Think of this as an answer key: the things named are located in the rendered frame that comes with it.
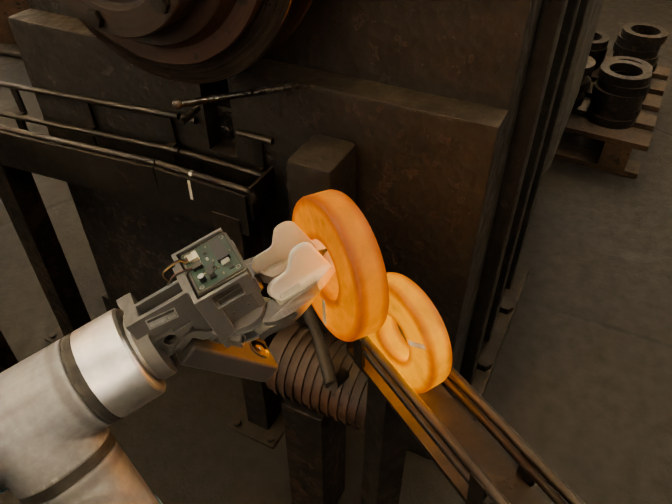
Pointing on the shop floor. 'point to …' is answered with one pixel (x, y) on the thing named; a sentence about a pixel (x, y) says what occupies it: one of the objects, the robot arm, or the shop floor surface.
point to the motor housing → (316, 413)
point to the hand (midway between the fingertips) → (336, 252)
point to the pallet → (618, 99)
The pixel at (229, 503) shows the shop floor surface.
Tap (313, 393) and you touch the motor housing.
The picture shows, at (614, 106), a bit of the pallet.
